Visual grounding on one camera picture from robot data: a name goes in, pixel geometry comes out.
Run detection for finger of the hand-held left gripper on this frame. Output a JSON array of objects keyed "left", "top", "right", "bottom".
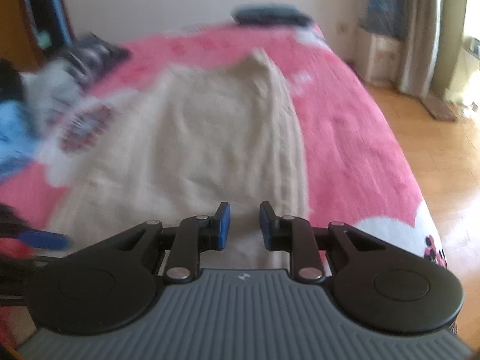
[{"left": 17, "top": 229, "right": 72, "bottom": 251}]

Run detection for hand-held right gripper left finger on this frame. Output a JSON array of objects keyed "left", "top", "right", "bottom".
[{"left": 109, "top": 202, "right": 231, "bottom": 284}]

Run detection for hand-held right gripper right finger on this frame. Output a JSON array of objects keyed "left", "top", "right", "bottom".
[{"left": 259, "top": 201, "right": 387, "bottom": 284}]

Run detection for beige pants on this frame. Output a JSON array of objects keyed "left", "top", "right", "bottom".
[{"left": 49, "top": 49, "right": 312, "bottom": 271}]

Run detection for light blue shirt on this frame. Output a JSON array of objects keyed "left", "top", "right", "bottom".
[{"left": 0, "top": 99, "right": 49, "bottom": 181}]

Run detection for pink floral blanket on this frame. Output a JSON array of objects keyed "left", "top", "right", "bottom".
[{"left": 0, "top": 22, "right": 449, "bottom": 271}]

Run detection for grey sweater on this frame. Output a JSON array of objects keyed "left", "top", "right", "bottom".
[{"left": 22, "top": 62, "right": 81, "bottom": 136}]

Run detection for white water dispenser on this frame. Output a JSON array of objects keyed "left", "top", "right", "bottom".
[{"left": 356, "top": 26, "right": 404, "bottom": 87}]

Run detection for brown wooden board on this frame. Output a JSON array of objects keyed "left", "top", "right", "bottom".
[{"left": 420, "top": 94, "right": 459, "bottom": 121}]

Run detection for folded blue jeans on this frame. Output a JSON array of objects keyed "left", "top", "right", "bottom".
[{"left": 232, "top": 4, "right": 314, "bottom": 26}]

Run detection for wooden door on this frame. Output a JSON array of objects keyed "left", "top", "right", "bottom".
[{"left": 0, "top": 0, "right": 40, "bottom": 70}]

